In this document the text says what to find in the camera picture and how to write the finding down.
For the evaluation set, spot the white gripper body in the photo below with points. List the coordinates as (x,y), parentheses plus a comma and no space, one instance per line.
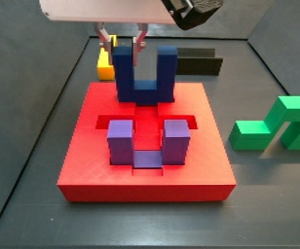
(117,11)

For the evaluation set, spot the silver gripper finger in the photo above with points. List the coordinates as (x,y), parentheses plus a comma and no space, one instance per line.
(107,44)
(137,42)

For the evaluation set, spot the blue U-shaped block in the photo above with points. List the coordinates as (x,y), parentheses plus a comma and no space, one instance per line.
(145,92)

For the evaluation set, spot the red slotted board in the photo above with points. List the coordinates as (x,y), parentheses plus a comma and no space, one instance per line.
(91,179)

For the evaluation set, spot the yellow rectangular bar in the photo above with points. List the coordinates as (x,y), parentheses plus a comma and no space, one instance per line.
(105,69)

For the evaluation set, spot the purple U-shaped block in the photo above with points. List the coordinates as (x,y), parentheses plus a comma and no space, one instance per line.
(172,153)

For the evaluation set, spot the green stepped arch block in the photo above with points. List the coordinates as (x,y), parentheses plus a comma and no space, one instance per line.
(254,135)

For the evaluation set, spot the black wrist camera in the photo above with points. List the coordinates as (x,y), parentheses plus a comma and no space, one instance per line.
(192,12)

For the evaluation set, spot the black angled bracket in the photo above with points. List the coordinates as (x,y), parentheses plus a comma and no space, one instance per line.
(197,61)

